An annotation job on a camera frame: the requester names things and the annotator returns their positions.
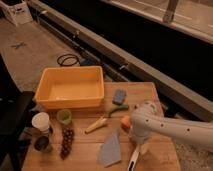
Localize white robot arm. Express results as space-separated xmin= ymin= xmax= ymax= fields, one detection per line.
xmin=130 ymin=101 xmax=213 ymax=153

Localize toy peach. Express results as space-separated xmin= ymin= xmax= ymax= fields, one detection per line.
xmin=121 ymin=116 xmax=131 ymax=130

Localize yellow plastic tray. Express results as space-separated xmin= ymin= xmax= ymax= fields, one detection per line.
xmin=35 ymin=66 xmax=104 ymax=109

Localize toy corn cob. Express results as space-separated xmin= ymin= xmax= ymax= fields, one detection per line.
xmin=84 ymin=104 xmax=129 ymax=134

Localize black coiled cable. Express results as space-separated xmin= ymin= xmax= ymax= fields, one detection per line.
xmin=56 ymin=53 xmax=82 ymax=67

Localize dark metal can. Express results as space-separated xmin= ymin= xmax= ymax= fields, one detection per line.
xmin=34 ymin=136 xmax=52 ymax=153

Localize green plastic cup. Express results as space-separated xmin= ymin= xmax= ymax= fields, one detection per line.
xmin=57 ymin=109 xmax=72 ymax=125

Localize blue sponge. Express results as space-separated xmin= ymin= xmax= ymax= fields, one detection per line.
xmin=112 ymin=89 xmax=126 ymax=105

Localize white paper cup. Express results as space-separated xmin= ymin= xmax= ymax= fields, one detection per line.
xmin=31 ymin=112 xmax=50 ymax=134

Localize purple toy grapes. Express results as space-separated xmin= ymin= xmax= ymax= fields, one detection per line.
xmin=60 ymin=128 xmax=74 ymax=160

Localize black chair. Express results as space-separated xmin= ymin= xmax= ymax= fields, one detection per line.
xmin=0 ymin=54 xmax=35 ymax=171

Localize blue cloth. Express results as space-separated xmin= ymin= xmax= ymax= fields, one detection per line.
xmin=98 ymin=130 xmax=121 ymax=167

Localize white black dish brush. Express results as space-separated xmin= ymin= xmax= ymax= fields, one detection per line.
xmin=127 ymin=146 xmax=140 ymax=171

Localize white storage box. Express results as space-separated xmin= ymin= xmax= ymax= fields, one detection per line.
xmin=0 ymin=0 xmax=33 ymax=26

